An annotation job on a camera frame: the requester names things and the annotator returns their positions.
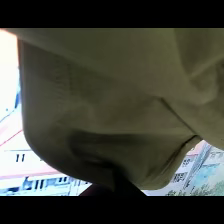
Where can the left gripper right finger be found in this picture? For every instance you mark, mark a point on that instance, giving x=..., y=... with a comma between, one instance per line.
x=128, y=189

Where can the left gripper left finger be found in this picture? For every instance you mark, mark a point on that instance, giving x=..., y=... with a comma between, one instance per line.
x=97, y=191

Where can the olive green shirt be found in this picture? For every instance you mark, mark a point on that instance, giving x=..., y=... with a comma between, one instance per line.
x=110, y=90

